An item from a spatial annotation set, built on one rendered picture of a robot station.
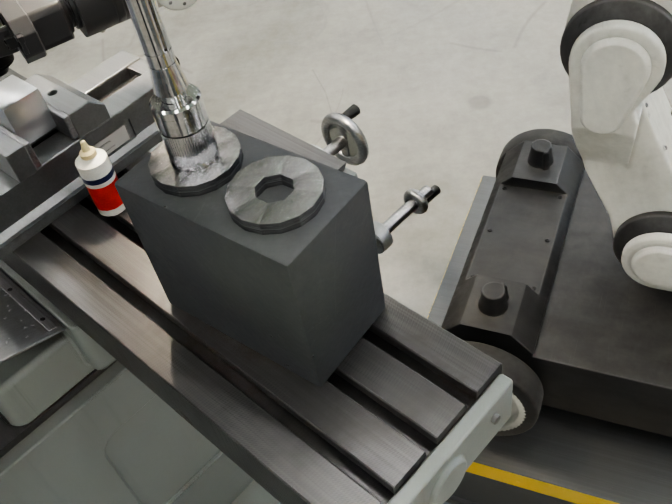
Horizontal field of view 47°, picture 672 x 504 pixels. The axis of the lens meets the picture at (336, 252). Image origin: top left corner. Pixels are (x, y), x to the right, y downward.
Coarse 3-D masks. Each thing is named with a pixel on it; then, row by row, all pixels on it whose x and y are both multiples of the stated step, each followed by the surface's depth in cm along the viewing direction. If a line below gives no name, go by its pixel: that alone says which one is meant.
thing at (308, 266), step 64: (128, 192) 74; (192, 192) 71; (256, 192) 70; (320, 192) 68; (192, 256) 75; (256, 256) 66; (320, 256) 68; (256, 320) 76; (320, 320) 72; (320, 384) 77
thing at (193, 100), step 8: (192, 88) 69; (152, 96) 69; (192, 96) 68; (200, 96) 69; (152, 104) 68; (160, 104) 68; (168, 104) 68; (176, 104) 68; (184, 104) 68; (192, 104) 68; (200, 104) 69; (152, 112) 68; (160, 112) 68; (168, 112) 67; (176, 112) 67; (184, 112) 67; (192, 112) 68; (160, 120) 68; (168, 120) 68; (176, 120) 68
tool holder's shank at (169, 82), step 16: (128, 0) 61; (144, 0) 61; (144, 16) 62; (160, 16) 63; (144, 32) 63; (160, 32) 64; (144, 48) 64; (160, 48) 64; (160, 64) 65; (176, 64) 66; (160, 80) 66; (176, 80) 66; (160, 96) 67; (176, 96) 68
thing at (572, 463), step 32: (480, 192) 170; (448, 288) 153; (544, 416) 131; (576, 416) 130; (512, 448) 128; (544, 448) 127; (576, 448) 127; (608, 448) 126; (640, 448) 125; (480, 480) 133; (512, 480) 127; (544, 480) 124; (576, 480) 123; (608, 480) 122; (640, 480) 122
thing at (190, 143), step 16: (160, 128) 69; (176, 128) 68; (192, 128) 69; (208, 128) 71; (176, 144) 70; (192, 144) 70; (208, 144) 71; (176, 160) 72; (192, 160) 71; (208, 160) 72
